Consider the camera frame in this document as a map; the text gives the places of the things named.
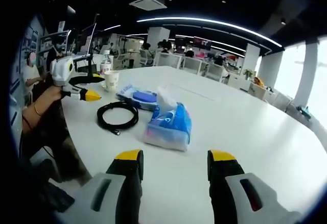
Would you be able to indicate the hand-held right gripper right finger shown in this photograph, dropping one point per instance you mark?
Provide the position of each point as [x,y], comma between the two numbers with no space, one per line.
[224,190]

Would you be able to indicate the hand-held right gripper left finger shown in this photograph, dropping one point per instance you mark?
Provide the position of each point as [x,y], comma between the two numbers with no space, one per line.
[120,190]

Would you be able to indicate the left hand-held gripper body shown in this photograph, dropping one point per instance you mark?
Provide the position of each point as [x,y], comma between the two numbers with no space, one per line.
[61,71]

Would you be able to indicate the clear plastic bottle red label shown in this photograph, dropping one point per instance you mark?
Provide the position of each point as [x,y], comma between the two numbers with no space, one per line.
[105,64]

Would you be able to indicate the white paper cup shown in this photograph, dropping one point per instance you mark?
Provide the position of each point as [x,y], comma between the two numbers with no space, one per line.
[112,82]

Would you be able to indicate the wet wipes pack blue lid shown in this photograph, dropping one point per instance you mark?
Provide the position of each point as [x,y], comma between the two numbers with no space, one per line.
[144,97]

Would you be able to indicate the blue tissue pack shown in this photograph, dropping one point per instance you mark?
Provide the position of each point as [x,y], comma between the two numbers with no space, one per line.
[171,127]

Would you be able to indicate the person's left hand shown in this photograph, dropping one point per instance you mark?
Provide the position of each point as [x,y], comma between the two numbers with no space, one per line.
[51,95]

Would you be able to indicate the black monitor stand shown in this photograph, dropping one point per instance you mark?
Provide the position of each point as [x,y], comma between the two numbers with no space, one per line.
[89,65]

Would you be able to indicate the thin computer monitor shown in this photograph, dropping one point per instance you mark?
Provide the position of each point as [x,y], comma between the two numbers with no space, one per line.
[85,43]

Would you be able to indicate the white table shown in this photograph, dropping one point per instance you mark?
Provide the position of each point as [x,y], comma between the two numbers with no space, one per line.
[230,122]

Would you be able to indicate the white office chair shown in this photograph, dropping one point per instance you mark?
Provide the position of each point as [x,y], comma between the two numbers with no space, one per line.
[192,64]
[214,72]
[167,60]

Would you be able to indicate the ceiling air conditioner vent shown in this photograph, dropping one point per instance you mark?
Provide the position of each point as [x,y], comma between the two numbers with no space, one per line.
[148,3]

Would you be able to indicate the orange object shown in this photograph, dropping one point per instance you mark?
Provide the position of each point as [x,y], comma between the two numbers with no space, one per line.
[258,81]

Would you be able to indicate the potted green plant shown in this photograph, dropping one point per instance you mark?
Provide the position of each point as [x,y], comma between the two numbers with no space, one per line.
[249,73]

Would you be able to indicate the large bright window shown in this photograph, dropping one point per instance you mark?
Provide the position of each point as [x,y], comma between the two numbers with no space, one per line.
[319,86]

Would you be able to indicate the long ceiling light strip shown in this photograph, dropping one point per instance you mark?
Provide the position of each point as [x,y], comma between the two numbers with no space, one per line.
[217,23]

